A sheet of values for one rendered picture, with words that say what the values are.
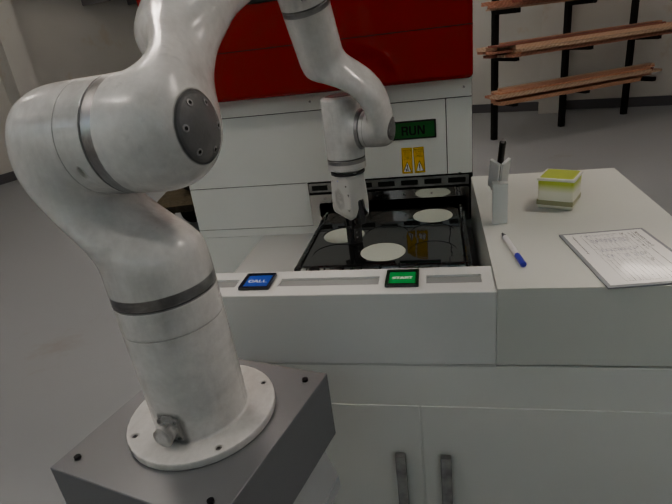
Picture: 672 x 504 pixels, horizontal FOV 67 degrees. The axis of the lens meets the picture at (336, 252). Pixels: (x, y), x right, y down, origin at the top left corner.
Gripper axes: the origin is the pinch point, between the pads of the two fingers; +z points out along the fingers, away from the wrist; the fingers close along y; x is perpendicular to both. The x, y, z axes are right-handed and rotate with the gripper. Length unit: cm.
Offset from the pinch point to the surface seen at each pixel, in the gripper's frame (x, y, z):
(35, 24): -79, -763, -95
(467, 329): -2.1, 42.9, 2.9
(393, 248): 5.0, 8.9, 2.0
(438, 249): 12.3, 15.7, 2.1
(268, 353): -30.5, 22.3, 7.9
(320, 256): -9.9, 1.7, 2.1
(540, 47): 372, -303, -3
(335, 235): -1.8, -7.2, 2.0
